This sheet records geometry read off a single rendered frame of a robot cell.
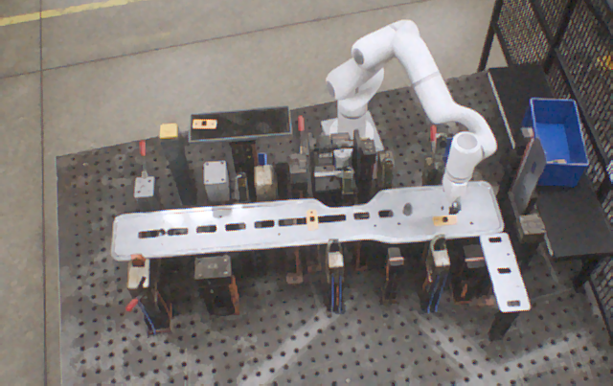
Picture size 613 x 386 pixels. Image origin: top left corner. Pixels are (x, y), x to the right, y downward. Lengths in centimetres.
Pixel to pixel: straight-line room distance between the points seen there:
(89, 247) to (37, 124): 164
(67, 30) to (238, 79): 128
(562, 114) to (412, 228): 75
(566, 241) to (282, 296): 103
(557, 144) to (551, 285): 54
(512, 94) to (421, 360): 111
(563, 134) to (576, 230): 43
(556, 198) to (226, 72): 244
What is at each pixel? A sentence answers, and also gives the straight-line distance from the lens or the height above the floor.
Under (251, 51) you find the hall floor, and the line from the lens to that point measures 438.
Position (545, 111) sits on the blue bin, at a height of 109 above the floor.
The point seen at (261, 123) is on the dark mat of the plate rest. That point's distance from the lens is 240.
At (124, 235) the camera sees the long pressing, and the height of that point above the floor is 100.
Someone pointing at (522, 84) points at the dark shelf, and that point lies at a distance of 281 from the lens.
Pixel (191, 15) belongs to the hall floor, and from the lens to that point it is 470.
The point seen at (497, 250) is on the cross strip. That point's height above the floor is 100.
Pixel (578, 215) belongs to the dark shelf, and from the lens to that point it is 247.
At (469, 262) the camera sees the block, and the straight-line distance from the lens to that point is 232.
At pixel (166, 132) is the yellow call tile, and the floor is 116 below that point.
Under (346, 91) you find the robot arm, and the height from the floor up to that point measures 118.
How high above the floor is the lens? 297
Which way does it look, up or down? 54 degrees down
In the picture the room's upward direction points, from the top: 2 degrees counter-clockwise
